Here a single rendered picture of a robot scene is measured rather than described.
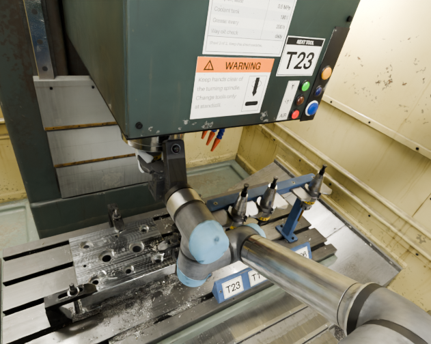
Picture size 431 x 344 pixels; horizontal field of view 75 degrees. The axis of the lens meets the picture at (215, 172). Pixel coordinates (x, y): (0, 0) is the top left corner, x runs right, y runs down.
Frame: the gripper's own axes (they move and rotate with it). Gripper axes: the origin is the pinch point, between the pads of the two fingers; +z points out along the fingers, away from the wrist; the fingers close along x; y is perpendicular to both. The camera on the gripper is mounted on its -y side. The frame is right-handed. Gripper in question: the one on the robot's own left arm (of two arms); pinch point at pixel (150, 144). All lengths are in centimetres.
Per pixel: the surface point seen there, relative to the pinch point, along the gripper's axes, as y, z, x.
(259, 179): 61, 36, 85
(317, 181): 12, -18, 53
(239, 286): 46, -26, 24
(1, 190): 71, 81, -48
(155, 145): -5.5, -8.7, -2.3
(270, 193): 11.4, -17.9, 31.6
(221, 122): -17.4, -21.4, 5.6
